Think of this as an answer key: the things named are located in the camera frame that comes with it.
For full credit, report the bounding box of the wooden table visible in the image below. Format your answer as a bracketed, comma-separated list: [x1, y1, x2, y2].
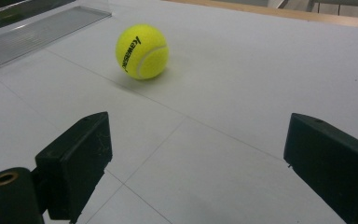
[164, 0, 358, 30]

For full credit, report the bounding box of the yellow tennis ball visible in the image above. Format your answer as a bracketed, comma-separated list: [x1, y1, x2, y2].
[115, 23, 170, 80]

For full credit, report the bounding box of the clear plastic tray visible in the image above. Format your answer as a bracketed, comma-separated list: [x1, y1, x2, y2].
[0, 0, 113, 68]

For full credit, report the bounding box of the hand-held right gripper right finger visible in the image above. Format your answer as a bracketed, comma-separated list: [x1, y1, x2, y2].
[283, 112, 358, 224]

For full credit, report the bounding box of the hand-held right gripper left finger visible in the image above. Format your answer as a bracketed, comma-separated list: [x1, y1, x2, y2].
[34, 111, 114, 224]

